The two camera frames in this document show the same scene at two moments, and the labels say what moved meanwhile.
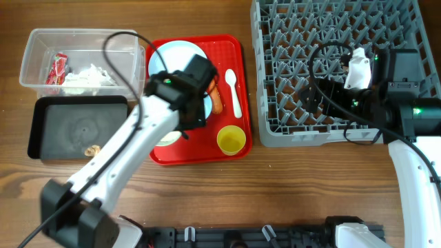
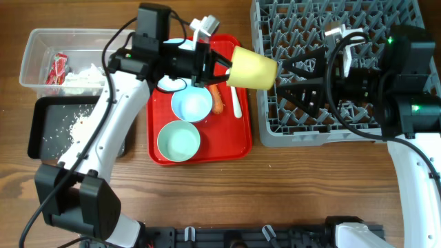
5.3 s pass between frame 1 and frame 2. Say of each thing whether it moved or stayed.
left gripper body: moved
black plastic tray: stayed
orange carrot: stayed
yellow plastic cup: moved
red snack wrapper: stayed
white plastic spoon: stayed
